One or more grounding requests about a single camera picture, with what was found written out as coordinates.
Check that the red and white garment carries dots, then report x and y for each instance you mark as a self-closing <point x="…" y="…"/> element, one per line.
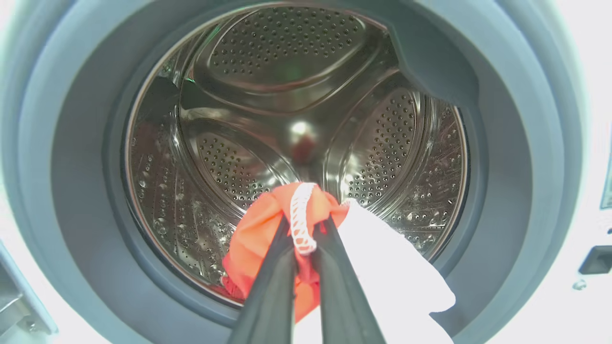
<point x="397" y="277"/>

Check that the white washing machine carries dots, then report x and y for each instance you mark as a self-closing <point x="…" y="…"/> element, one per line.
<point x="526" y="191"/>

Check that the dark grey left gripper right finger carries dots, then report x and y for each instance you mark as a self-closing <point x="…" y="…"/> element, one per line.
<point x="342" y="296"/>

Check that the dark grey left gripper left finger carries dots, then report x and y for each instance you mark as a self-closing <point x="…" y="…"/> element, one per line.
<point x="272" y="296"/>

